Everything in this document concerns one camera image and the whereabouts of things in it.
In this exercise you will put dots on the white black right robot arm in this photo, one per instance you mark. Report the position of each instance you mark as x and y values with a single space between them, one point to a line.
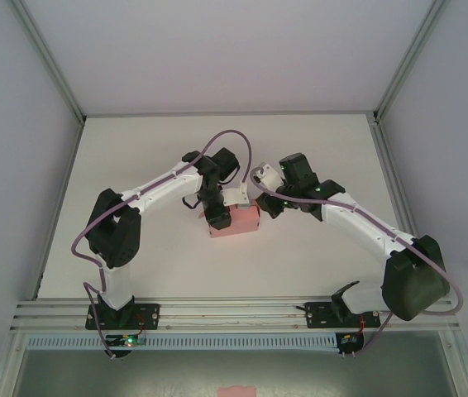
412 281

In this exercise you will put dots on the small blue circuit board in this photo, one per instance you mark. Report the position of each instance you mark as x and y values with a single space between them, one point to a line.
349 340

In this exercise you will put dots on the aluminium frame post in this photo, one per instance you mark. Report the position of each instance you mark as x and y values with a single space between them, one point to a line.
412 62
48 62

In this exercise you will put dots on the aluminium table side rail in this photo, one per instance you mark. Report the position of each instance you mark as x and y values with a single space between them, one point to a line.
62 182

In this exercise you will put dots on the pink paper box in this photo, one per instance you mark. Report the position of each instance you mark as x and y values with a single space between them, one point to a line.
242 221

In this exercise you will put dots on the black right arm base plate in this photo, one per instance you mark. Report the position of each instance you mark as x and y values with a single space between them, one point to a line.
321 316

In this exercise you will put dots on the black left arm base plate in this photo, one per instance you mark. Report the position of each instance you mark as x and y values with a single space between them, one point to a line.
149 316

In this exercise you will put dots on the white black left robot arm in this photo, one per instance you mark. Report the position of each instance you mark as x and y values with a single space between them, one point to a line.
118 231

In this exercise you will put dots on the aluminium frame leg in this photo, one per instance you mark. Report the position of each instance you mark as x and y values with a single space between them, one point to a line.
465 368
10 368

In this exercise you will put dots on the circuit board with green light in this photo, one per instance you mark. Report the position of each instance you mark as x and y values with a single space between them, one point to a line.
128 341

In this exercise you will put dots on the aluminium mounting rail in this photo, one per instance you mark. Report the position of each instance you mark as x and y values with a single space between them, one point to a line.
234 316

